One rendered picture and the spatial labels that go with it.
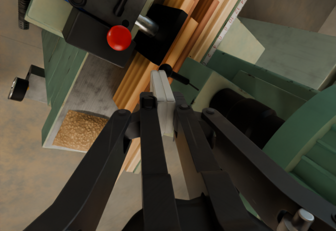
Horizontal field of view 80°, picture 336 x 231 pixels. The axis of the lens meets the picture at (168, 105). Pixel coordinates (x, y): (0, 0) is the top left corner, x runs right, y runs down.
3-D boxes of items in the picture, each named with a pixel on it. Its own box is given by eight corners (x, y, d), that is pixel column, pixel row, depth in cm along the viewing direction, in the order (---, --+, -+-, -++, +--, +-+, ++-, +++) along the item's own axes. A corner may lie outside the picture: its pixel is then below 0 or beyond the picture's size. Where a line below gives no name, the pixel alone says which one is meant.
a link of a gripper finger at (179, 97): (178, 122, 14) (219, 121, 14) (168, 90, 18) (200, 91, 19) (176, 139, 15) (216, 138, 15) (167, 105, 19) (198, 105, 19)
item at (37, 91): (30, 63, 63) (29, 72, 57) (70, 77, 71) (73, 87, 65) (20, 86, 65) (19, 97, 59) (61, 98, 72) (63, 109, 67)
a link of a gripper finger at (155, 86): (163, 134, 16) (154, 134, 16) (156, 95, 22) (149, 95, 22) (166, 101, 15) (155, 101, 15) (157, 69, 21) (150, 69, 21)
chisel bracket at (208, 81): (181, 52, 35) (213, 70, 28) (225, 81, 44) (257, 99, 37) (160, 89, 36) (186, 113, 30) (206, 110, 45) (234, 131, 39)
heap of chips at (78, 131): (68, 109, 38) (70, 117, 36) (124, 123, 47) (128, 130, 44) (51, 145, 40) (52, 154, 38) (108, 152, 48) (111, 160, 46)
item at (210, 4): (197, -6, 40) (215, -3, 36) (202, -1, 41) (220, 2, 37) (139, 97, 45) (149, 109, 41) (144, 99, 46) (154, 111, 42)
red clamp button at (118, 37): (112, 19, 24) (115, 21, 23) (133, 32, 26) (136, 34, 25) (101, 42, 25) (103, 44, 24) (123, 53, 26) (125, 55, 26)
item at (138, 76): (168, -8, 37) (187, -6, 32) (176, -2, 38) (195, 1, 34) (112, 98, 42) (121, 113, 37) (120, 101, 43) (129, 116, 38)
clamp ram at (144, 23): (127, -20, 32) (151, -18, 26) (161, 7, 37) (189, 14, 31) (103, 31, 34) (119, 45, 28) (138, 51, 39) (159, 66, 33)
